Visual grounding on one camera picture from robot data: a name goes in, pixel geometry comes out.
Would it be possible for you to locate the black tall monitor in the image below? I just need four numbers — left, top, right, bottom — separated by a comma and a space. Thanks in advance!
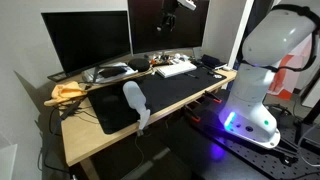
127, 0, 210, 55

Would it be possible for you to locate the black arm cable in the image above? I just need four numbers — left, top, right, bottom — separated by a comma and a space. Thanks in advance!
242, 3, 320, 73

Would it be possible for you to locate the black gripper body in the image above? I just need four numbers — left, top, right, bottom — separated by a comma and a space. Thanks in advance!
161, 0, 180, 18

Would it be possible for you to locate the white translucent box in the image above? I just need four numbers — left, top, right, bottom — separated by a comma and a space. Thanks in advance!
0, 143, 19, 180

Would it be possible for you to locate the white vertical beam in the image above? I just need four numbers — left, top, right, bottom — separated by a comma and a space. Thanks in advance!
226, 0, 255, 69

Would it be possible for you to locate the white floor cable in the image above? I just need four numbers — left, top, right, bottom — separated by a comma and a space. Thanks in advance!
297, 123, 320, 168

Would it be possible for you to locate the white hanging cable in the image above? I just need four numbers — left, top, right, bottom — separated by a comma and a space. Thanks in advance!
134, 129, 147, 165

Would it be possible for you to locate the black tripod stand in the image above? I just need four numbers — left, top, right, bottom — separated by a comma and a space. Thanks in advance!
292, 76, 320, 146

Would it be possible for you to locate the silver laptop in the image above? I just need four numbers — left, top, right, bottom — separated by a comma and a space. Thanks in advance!
81, 61, 139, 84

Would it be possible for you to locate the black desk mat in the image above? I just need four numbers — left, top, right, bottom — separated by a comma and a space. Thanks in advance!
86, 66, 228, 135

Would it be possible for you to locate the red white sign board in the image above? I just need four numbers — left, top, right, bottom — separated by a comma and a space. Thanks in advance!
268, 41, 314, 101

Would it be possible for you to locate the black round speaker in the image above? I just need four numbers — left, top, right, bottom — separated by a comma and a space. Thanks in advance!
128, 58, 151, 73

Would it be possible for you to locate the black pouch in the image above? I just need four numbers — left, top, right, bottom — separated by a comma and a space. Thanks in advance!
98, 65, 129, 79

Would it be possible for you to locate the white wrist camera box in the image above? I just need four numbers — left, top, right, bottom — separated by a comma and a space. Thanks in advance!
177, 0, 198, 11

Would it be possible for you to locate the black wide monitor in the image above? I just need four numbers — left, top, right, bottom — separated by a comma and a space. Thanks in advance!
40, 10, 132, 83

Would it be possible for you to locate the black thin cable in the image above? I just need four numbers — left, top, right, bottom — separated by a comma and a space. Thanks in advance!
37, 103, 99, 174

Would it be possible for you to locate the white keyboard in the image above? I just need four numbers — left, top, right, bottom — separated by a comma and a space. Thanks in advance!
155, 60, 198, 79

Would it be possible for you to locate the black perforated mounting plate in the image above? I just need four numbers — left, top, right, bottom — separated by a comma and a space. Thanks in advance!
186, 89, 320, 180

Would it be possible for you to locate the black power adapter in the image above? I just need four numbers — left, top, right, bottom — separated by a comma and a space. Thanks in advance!
59, 99, 83, 121

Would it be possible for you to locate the white spray bottle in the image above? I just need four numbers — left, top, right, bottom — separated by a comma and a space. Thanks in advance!
122, 80, 152, 132

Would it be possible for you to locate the orange cloth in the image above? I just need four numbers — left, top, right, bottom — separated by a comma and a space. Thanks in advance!
43, 80, 88, 108

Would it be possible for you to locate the black orange clamp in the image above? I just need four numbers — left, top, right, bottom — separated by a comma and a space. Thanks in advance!
184, 104, 202, 123
203, 90, 223, 104

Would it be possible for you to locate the small colourful parts pile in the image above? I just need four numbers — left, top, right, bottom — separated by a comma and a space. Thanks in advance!
148, 51, 194, 67

